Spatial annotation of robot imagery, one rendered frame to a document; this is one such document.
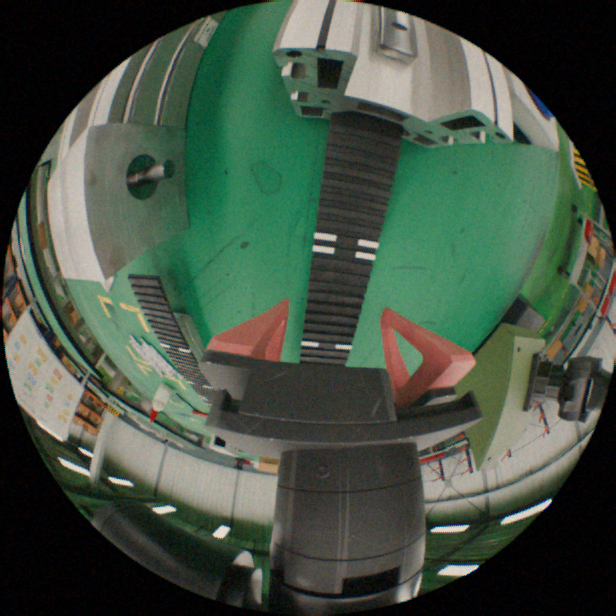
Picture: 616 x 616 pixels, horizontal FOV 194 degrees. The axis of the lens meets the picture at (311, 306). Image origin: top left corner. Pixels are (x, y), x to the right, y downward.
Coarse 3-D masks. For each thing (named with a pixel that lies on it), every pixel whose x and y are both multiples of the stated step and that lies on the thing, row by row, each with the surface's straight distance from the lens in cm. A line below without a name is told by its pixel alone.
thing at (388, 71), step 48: (336, 0) 12; (288, 48) 8; (336, 48) 8; (384, 48) 13; (432, 48) 16; (336, 96) 12; (384, 96) 12; (432, 96) 13; (480, 96) 10; (432, 144) 16
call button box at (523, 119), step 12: (504, 72) 22; (516, 84) 21; (516, 96) 20; (528, 96) 22; (516, 108) 22; (528, 108) 21; (540, 108) 23; (516, 120) 23; (528, 120) 22; (540, 120) 22; (552, 120) 27; (516, 132) 26; (528, 132) 24; (540, 132) 23; (552, 132) 25; (528, 144) 27; (540, 144) 26; (552, 144) 24
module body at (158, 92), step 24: (192, 24) 23; (216, 24) 26; (144, 48) 18; (168, 48) 19; (192, 48) 22; (120, 72) 16; (144, 72) 17; (168, 72) 20; (192, 72) 21; (96, 96) 17; (120, 96) 15; (144, 96) 16; (168, 96) 18; (72, 120) 22; (96, 120) 15; (120, 120) 14; (144, 120) 16; (168, 120) 17; (72, 144) 21
